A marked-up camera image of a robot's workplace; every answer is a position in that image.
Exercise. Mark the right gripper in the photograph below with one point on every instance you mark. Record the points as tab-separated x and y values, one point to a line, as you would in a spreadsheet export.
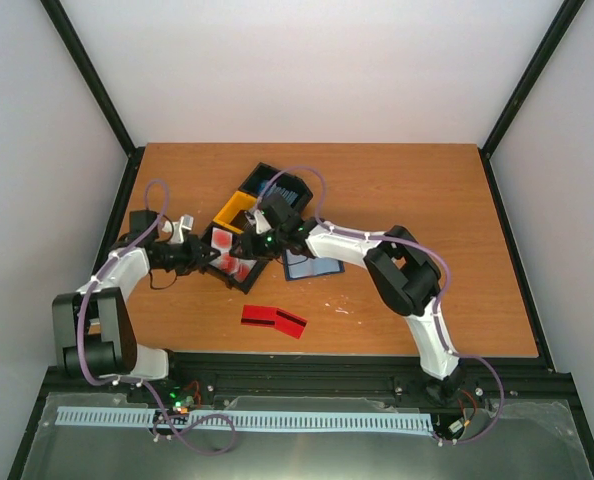
251	250

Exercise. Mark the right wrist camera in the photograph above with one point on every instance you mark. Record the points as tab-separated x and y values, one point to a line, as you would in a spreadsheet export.
256	222

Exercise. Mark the blue leather card holder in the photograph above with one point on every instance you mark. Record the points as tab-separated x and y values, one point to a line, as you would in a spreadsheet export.
299	267

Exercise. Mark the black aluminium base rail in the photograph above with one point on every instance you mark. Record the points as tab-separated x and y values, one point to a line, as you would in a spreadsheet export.
398	380

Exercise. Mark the right black bin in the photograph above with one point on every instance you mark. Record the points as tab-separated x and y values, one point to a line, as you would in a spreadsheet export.
264	171

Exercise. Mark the light blue cable duct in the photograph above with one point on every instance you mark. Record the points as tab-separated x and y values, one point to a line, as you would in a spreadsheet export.
250	421

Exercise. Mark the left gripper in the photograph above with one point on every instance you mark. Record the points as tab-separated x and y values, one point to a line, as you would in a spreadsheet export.
195	260

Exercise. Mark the left black bin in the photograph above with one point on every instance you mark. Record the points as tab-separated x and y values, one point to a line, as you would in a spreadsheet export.
236	273

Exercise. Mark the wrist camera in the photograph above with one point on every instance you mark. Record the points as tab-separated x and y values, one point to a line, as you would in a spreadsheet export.
178	230
256	222

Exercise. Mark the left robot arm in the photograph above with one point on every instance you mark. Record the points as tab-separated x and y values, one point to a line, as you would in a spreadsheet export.
93	334

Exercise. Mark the right black frame post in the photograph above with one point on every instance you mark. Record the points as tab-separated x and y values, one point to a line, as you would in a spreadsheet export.
546	48

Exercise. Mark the black frame post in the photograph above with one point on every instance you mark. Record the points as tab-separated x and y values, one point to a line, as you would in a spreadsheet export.
65	29
546	48

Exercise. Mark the black bin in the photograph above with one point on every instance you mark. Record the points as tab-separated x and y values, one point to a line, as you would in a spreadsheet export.
264	171
236	273

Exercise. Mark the blue card stack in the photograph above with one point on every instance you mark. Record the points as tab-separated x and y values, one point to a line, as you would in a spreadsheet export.
287	190

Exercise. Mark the left black frame post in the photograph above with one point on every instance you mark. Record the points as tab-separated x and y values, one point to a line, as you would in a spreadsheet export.
65	29

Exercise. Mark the red black-stripe credit card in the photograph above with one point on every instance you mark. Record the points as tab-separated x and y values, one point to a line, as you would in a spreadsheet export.
289	324

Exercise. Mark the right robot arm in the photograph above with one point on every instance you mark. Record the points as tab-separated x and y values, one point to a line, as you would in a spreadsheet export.
405	274

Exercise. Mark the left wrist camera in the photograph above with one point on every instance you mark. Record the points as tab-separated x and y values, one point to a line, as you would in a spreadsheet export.
178	230

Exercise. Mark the yellow middle bin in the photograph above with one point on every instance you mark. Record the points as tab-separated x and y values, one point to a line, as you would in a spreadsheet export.
232	215

